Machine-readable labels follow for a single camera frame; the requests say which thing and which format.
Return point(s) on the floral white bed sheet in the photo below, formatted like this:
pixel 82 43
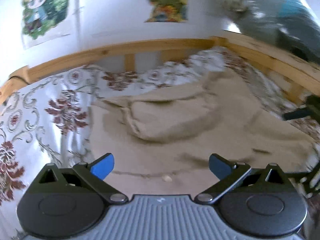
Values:
pixel 46 129

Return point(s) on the pile of clothes on bed end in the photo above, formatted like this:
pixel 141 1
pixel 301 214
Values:
pixel 286 24

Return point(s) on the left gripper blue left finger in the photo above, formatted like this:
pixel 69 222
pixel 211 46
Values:
pixel 93 176

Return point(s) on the wooden bed frame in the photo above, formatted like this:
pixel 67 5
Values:
pixel 300 74

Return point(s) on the green cartoon character poster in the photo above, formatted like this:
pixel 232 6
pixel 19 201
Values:
pixel 45 20

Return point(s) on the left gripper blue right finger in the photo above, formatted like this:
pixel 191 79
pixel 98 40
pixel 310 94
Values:
pixel 230 176

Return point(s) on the beige large garment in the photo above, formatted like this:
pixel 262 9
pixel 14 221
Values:
pixel 162 140

